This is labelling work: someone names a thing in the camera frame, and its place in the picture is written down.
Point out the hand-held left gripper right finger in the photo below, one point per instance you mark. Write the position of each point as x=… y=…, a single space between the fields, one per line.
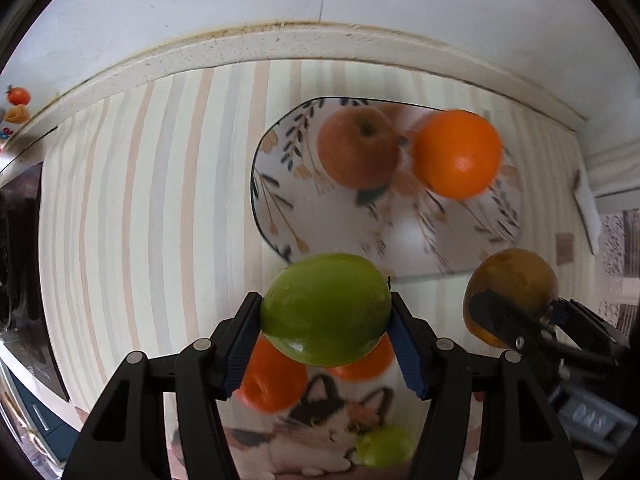
x=407 y=355

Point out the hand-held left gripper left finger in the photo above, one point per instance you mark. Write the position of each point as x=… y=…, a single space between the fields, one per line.
x=236 y=362

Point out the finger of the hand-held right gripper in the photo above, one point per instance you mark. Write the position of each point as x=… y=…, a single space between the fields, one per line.
x=582 y=320
x=497 y=317

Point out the brown pear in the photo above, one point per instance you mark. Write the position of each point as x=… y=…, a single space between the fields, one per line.
x=520 y=275

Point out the green apple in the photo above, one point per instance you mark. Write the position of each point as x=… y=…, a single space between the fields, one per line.
x=325 y=310
x=385 y=445

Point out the floral oval plate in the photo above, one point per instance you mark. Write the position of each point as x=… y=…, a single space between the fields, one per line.
x=350 y=220

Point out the patterned glass door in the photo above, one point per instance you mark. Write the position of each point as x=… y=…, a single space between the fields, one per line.
x=620 y=270

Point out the large orange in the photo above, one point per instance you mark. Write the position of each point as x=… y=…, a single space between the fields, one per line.
x=457 y=152

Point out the striped cat print mat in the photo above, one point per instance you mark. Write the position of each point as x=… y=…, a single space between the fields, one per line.
x=150 y=210

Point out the red apple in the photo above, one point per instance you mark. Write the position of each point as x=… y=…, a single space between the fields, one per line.
x=355 y=150

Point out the blue cabinet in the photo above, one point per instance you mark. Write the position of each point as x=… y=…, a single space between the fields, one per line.
x=30 y=425

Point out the gold ingot wall sticker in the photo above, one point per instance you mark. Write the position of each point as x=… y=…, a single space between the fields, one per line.
x=17 y=114

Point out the persimmon wall sticker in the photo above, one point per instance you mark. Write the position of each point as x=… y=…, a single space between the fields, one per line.
x=18 y=94

